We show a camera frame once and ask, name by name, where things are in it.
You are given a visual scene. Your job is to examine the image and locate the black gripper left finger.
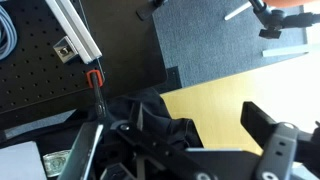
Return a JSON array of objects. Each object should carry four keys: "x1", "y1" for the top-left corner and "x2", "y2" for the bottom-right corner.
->
[{"x1": 57, "y1": 121, "x2": 105, "y2": 180}]

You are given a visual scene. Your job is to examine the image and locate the black smooth base plate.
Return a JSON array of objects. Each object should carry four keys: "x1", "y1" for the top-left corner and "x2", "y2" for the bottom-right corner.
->
[{"x1": 78, "y1": 0, "x2": 168, "y2": 99}]

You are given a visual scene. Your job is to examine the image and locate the orange black clamp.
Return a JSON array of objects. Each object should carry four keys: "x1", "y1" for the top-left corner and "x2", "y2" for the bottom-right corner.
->
[{"x1": 85, "y1": 69, "x2": 109, "y2": 123}]

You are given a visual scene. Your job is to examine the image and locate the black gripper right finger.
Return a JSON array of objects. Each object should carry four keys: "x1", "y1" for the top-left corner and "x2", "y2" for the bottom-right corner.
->
[{"x1": 240, "y1": 101, "x2": 320, "y2": 180}]

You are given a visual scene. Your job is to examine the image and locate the black perforated breadboard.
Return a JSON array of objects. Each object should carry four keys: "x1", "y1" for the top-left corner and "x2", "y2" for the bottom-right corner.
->
[{"x1": 0, "y1": 0, "x2": 108, "y2": 131}]

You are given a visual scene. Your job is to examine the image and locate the grey cable coil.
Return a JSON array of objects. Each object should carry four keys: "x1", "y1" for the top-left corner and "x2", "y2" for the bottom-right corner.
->
[{"x1": 0, "y1": 4, "x2": 18, "y2": 62}]

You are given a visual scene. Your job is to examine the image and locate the metal corner bracket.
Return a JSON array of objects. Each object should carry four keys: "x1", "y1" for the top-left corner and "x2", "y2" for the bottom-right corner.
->
[{"x1": 52, "y1": 35, "x2": 81, "y2": 65}]

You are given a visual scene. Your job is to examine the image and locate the orange chair with white legs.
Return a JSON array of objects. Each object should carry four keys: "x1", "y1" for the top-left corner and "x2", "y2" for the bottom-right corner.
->
[{"x1": 223, "y1": 0, "x2": 320, "y2": 58}]

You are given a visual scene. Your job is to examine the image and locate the black zip jersey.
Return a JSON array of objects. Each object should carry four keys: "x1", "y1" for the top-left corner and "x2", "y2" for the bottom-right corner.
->
[{"x1": 0, "y1": 87, "x2": 205, "y2": 180}]

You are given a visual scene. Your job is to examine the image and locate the long aluminium extrusion rail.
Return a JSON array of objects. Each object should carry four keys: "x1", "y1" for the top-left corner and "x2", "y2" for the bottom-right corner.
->
[{"x1": 44, "y1": 0, "x2": 103, "y2": 65}]

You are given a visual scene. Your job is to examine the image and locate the white paper sheet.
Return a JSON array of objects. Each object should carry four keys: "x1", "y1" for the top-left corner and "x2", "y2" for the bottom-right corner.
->
[{"x1": 0, "y1": 140, "x2": 48, "y2": 180}]

